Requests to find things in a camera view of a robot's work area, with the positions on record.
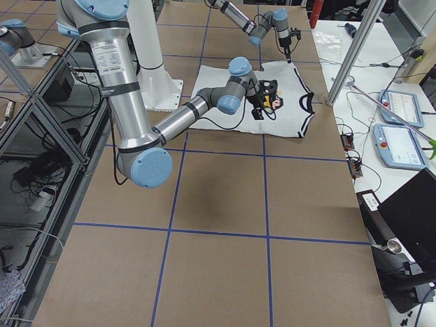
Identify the black laptop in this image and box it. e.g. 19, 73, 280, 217
378, 168, 435, 271

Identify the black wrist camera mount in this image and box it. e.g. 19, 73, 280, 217
290, 29, 301, 41
258, 80, 278, 104

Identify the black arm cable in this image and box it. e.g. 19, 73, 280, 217
112, 81, 260, 187

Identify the reacher grabber stick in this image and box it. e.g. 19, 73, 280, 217
344, 76, 435, 160

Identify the near blue teach pendant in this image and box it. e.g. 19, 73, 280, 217
373, 123, 429, 171

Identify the far blue teach pendant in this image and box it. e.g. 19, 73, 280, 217
379, 89, 424, 128

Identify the red fire extinguisher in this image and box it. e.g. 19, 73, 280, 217
309, 0, 324, 29

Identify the grey cartoon print t-shirt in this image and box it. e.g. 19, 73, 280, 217
191, 61, 315, 138

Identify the aluminium frame post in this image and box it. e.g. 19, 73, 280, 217
326, 0, 386, 106

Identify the blue teach pendant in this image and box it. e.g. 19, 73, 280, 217
373, 123, 429, 171
379, 89, 424, 128

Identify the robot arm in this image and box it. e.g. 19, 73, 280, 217
204, 0, 299, 63
56, 1, 262, 188

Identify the patterned cloth rag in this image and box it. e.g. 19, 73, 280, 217
1, 270, 26, 313

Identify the white power strip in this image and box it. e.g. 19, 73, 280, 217
29, 191, 55, 212

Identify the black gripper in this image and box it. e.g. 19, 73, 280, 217
248, 93, 264, 120
279, 36, 292, 63

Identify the clear plastic bag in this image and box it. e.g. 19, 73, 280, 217
312, 31, 342, 61

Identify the black relay terminal block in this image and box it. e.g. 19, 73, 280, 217
337, 123, 363, 180

